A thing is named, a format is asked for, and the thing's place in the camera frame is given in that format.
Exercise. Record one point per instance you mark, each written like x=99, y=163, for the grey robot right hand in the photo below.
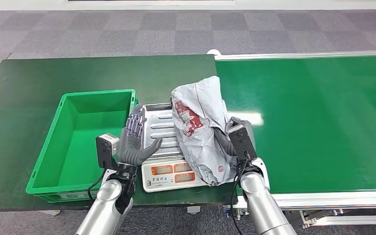
x=224, y=142

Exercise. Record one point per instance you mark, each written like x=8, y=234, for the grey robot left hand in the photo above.
x=131, y=150

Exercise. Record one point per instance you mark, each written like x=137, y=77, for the grey plastic mailer package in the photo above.
x=201, y=129

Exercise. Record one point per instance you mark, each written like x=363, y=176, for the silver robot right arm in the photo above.
x=262, y=207

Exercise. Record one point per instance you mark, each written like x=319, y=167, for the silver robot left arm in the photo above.
x=107, y=201

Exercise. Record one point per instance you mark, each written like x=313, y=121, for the white electronic scale steel tray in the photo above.
x=168, y=172

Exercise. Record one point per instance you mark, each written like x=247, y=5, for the green plastic crate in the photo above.
x=84, y=146

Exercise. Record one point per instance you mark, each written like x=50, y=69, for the white table foot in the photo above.
x=193, y=210
x=50, y=212

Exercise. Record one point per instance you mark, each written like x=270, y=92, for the dark green table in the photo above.
x=77, y=74

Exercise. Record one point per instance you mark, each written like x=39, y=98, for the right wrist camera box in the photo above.
x=242, y=141

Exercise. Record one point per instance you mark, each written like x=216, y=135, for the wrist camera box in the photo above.
x=104, y=149
x=242, y=141

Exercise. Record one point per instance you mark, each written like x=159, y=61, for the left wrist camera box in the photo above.
x=104, y=149

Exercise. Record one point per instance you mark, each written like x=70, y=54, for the green conveyor belt aluminium frame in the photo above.
x=321, y=113

